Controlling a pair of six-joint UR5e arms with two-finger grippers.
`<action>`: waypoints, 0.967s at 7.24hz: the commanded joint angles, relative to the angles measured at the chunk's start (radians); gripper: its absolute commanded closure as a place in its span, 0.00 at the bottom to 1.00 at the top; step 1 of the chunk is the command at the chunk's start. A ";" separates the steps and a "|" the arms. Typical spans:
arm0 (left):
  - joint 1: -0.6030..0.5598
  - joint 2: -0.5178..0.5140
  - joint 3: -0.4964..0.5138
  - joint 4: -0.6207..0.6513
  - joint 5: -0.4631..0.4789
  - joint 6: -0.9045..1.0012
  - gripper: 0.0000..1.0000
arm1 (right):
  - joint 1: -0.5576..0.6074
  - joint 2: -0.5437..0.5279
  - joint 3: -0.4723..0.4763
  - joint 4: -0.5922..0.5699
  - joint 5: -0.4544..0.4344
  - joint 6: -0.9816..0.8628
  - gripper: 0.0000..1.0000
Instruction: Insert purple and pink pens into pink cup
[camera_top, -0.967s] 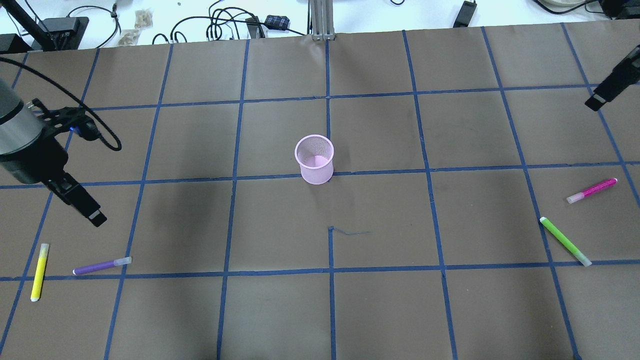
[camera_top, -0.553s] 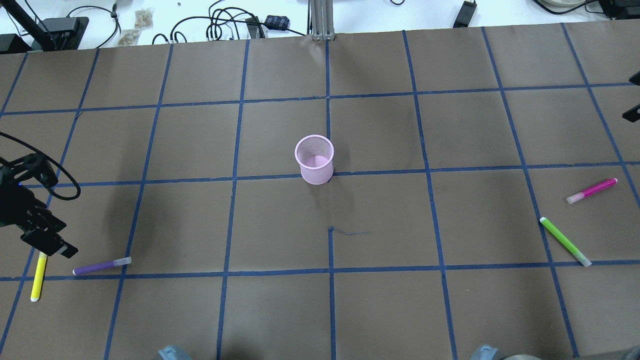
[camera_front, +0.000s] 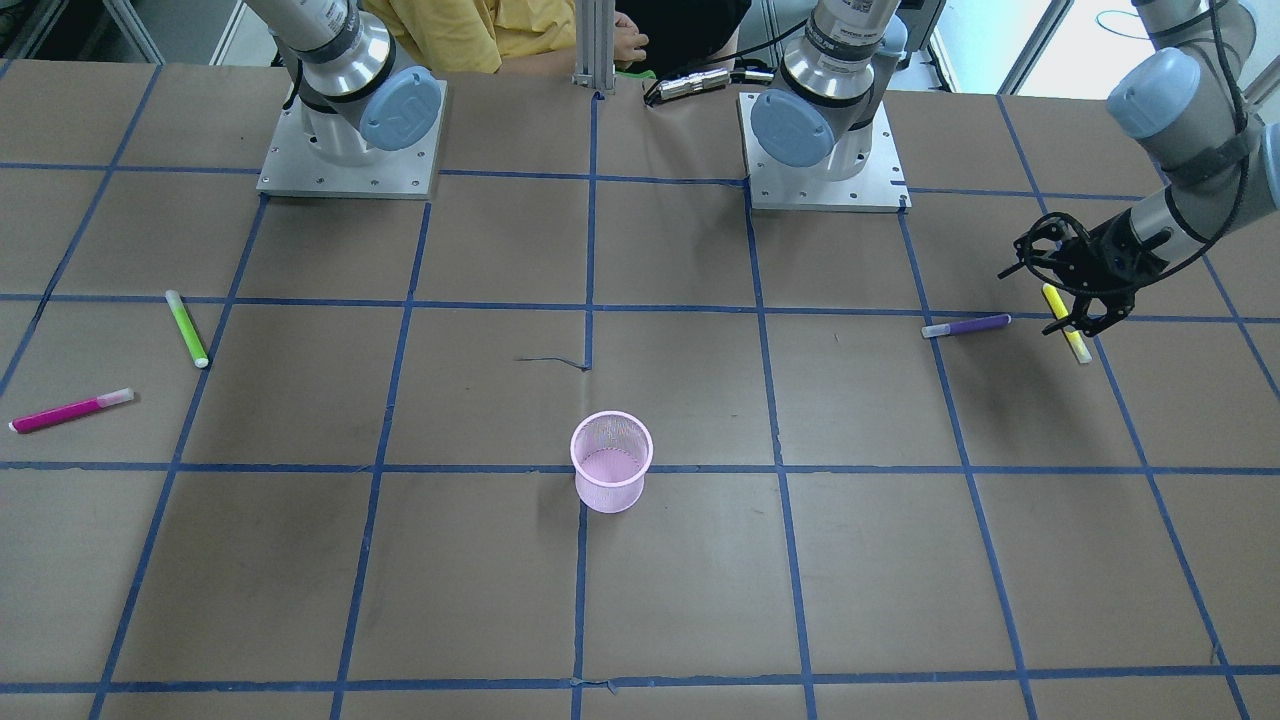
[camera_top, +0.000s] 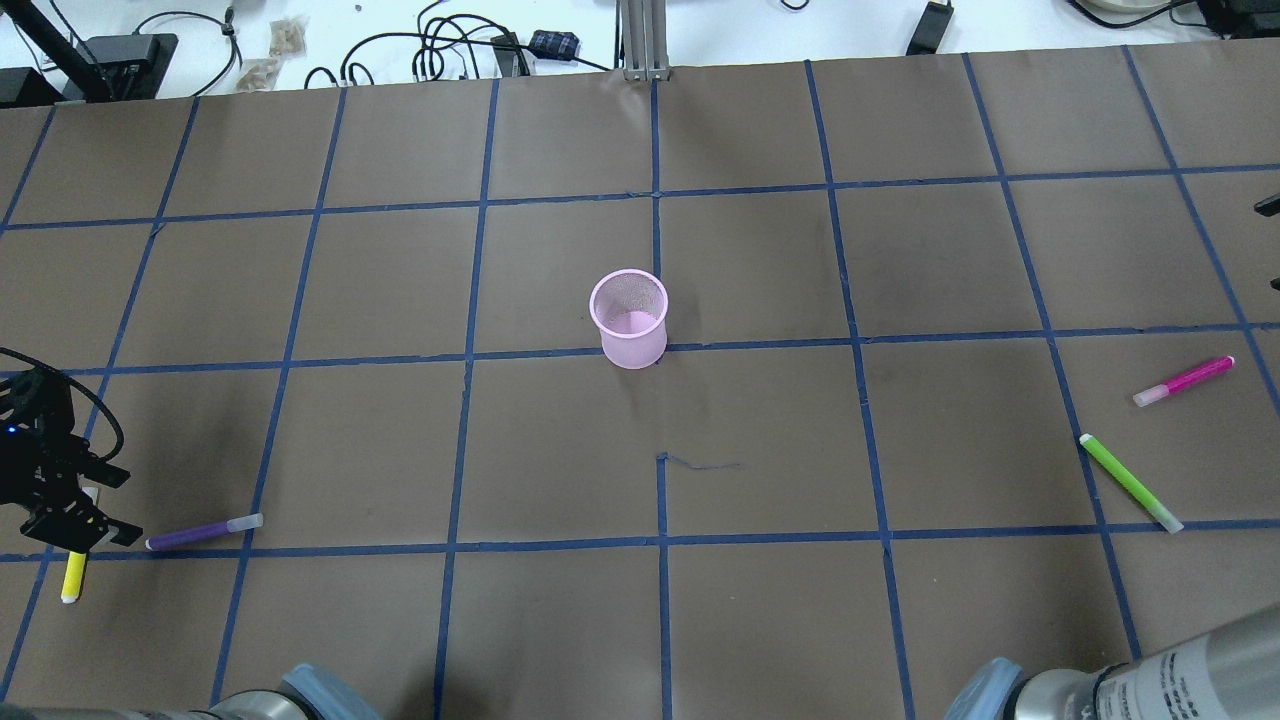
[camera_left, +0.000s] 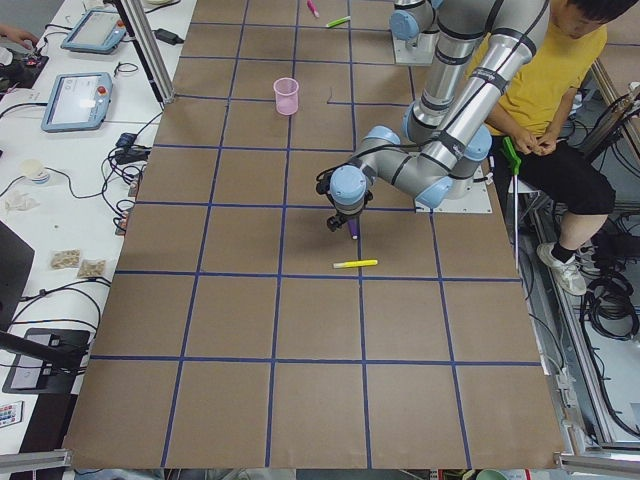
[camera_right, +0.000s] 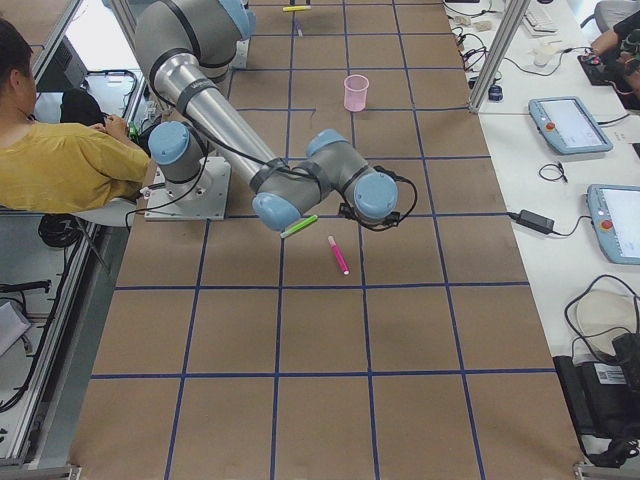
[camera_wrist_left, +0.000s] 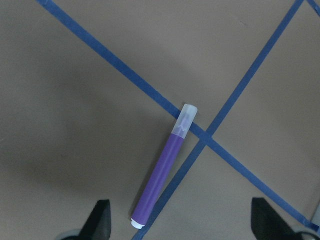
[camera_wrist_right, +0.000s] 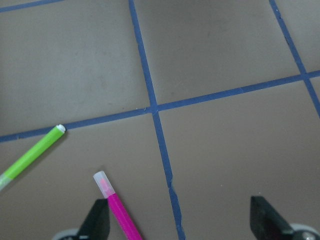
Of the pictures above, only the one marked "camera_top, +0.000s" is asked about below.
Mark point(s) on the green pen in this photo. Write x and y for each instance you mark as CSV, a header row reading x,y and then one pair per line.
x,y
1129,481

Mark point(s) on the purple pen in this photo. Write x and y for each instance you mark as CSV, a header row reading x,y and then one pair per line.
x,y
208,532

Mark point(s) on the aluminium frame post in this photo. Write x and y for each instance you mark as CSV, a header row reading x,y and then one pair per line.
x,y
643,40

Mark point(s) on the black power adapter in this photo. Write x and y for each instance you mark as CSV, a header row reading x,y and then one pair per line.
x,y
931,28

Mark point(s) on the yellow pen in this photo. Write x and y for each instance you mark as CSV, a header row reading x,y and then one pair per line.
x,y
73,580

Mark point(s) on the pink pen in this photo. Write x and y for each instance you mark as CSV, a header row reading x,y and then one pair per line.
x,y
1181,382

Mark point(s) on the pink mesh cup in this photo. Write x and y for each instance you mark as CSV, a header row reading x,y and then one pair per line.
x,y
629,308

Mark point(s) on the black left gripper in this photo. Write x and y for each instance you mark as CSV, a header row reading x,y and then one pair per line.
x,y
40,478

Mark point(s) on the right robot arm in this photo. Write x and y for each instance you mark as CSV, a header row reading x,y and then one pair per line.
x,y
1231,672

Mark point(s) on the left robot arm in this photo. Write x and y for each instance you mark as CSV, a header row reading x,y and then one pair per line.
x,y
306,692

